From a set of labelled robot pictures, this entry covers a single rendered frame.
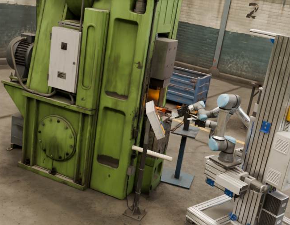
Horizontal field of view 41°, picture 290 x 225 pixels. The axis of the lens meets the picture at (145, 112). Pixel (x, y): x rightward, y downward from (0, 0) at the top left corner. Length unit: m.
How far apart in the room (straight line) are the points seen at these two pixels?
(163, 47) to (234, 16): 8.11
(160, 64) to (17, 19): 6.58
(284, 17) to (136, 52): 8.08
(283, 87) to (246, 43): 8.42
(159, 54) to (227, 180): 1.44
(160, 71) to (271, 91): 1.17
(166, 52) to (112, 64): 0.57
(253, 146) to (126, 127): 1.29
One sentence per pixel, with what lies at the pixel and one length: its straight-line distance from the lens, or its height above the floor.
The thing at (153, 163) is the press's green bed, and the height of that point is 0.41.
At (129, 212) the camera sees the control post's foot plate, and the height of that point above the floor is 0.01.
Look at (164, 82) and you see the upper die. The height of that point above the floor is 1.32.
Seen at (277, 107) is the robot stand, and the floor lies 1.44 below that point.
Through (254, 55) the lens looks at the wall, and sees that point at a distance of 11.76.
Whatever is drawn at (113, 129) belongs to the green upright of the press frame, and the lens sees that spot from 4.16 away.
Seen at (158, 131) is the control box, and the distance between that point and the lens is 3.57.
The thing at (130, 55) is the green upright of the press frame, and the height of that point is 1.59.
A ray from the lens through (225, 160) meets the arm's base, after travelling 3.67.
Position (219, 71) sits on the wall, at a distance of 12.19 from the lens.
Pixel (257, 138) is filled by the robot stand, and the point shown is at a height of 1.10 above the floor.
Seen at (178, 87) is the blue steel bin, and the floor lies 0.42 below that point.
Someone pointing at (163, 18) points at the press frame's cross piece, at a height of 1.98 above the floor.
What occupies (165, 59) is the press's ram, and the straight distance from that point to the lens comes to 3.99.
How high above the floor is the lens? 2.22
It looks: 17 degrees down
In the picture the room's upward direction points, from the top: 9 degrees clockwise
